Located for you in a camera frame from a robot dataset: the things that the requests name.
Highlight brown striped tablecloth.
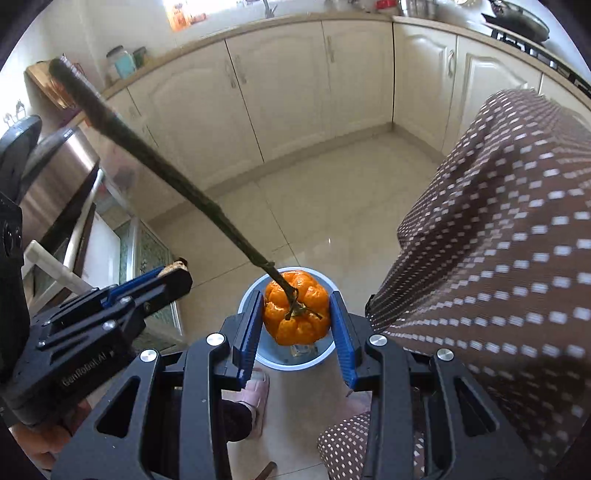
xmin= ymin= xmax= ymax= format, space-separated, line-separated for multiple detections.
xmin=316 ymin=90 xmax=591 ymax=480

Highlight row of cream cabinet doors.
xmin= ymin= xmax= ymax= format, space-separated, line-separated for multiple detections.
xmin=99 ymin=18 xmax=591 ymax=195

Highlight green patterned mat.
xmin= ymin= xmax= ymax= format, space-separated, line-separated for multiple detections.
xmin=113 ymin=218 xmax=186 ymax=344

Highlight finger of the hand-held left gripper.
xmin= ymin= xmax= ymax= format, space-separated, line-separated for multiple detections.
xmin=30 ymin=270 xmax=163 ymax=335
xmin=39 ymin=267 xmax=194 ymax=358

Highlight wooden cutting board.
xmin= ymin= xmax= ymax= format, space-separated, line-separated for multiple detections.
xmin=25 ymin=59 xmax=88 ymax=112

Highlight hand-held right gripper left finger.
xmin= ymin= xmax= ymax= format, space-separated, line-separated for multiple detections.
xmin=51 ymin=291 xmax=264 ymax=480

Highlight stainless steel appliance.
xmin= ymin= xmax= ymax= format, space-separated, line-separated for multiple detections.
xmin=18 ymin=128 xmax=101 ymax=261

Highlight white metal frame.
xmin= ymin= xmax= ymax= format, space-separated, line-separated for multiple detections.
xmin=23 ymin=171 xmax=103 ymax=298

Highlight steel containers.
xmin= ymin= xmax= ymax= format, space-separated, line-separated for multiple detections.
xmin=399 ymin=0 xmax=438 ymax=20

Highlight blue plastic bin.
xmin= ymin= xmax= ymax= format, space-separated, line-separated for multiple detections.
xmin=238 ymin=267 xmax=335 ymax=368

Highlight orange packet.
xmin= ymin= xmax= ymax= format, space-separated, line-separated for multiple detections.
xmin=168 ymin=1 xmax=207 ymax=28

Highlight teal storage jar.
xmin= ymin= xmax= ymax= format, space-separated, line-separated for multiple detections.
xmin=107 ymin=45 xmax=137 ymax=83

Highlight black gas stove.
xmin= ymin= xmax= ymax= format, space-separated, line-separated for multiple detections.
xmin=489 ymin=25 xmax=591 ymax=99

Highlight orange pumpkin with long stem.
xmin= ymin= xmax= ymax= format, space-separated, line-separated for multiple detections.
xmin=48 ymin=58 xmax=332 ymax=347

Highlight pink slipper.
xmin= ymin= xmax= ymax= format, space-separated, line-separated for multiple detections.
xmin=237 ymin=368 xmax=271 ymax=439

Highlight black wok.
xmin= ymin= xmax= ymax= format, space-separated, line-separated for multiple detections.
xmin=481 ymin=0 xmax=551 ymax=43

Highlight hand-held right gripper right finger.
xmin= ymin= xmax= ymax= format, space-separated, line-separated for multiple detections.
xmin=329 ymin=291 xmax=546 ymax=480

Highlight person's left hand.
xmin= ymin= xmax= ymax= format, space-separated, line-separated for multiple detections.
xmin=9 ymin=401 xmax=90 ymax=469

